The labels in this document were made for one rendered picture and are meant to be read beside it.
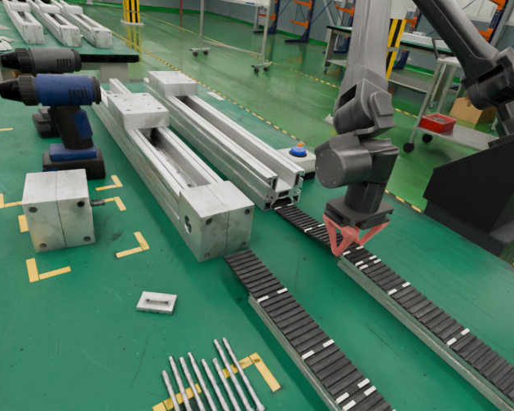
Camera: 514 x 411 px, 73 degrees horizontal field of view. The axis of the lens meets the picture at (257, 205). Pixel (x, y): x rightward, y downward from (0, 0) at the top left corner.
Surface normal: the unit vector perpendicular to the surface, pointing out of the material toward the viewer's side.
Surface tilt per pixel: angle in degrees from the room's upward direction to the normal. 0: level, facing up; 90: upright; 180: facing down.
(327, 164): 90
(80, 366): 0
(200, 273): 0
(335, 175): 90
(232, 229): 90
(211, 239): 90
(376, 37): 43
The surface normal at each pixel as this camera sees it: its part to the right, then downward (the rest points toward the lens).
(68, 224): 0.42, 0.52
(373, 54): 0.42, -0.29
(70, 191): 0.12, -0.84
